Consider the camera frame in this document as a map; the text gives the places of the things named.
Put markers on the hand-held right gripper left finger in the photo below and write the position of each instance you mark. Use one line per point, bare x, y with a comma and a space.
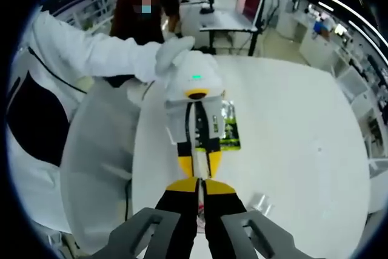
169, 225

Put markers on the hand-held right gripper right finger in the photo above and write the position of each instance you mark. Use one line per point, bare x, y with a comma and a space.
230, 225

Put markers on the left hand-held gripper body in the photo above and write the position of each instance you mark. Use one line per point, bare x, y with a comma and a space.
182, 113

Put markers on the small white skincare bottle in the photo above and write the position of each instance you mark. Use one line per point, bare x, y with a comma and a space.
260, 203
201, 207

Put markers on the person's left hand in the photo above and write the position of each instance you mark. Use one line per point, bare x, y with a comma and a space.
171, 52

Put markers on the green black foil pouch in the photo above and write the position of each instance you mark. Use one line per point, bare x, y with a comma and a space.
232, 137

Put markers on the white mesh office chair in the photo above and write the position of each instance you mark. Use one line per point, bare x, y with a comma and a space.
97, 150

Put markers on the white black-legged standing desk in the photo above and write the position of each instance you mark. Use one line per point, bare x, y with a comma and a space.
224, 19

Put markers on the white shelf rack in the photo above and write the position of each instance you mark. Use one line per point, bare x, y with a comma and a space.
91, 10

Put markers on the white office desk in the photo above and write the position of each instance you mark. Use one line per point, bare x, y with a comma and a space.
315, 49

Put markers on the white background office chair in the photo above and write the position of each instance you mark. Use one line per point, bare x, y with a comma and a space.
353, 84

